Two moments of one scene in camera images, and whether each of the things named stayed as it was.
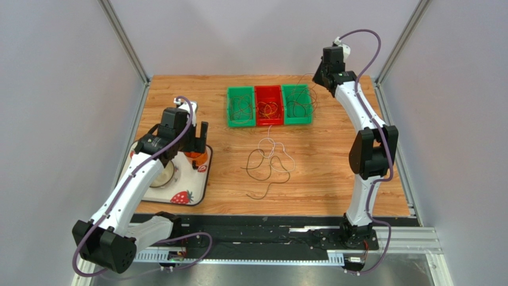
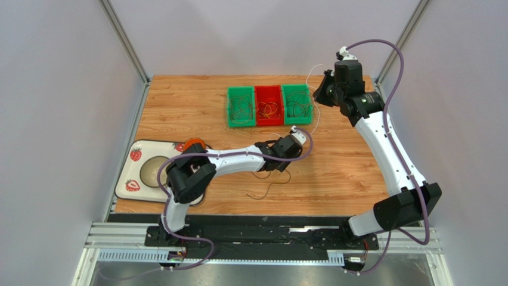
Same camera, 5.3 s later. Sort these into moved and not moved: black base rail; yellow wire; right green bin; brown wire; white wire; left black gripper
Moved: left black gripper; white wire
Not moved: brown wire; right green bin; yellow wire; black base rail
